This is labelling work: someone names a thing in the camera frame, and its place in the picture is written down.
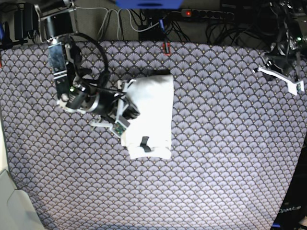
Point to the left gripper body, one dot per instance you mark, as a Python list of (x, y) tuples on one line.
[(281, 58)]

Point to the patterned purple table cloth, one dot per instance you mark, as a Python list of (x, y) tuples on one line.
[(236, 141)]

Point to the black power strip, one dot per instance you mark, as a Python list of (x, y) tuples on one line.
[(207, 14)]

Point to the white printed T-shirt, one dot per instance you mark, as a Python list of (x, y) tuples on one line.
[(150, 134)]

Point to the red clamp on table edge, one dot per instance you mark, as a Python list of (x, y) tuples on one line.
[(167, 48)]

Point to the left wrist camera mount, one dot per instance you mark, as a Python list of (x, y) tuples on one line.
[(294, 87)]

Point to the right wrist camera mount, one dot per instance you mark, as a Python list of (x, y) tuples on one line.
[(116, 112)]

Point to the blue box at top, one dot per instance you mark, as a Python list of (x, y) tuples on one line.
[(149, 4)]

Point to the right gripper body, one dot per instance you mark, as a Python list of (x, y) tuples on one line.
[(80, 101)]

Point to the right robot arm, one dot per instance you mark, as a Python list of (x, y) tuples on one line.
[(64, 55)]

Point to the grey plastic bin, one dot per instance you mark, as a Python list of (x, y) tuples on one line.
[(16, 209)]

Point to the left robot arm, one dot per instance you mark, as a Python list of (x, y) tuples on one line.
[(291, 17)]

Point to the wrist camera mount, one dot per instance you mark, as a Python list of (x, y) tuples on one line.
[(294, 87), (116, 112)]

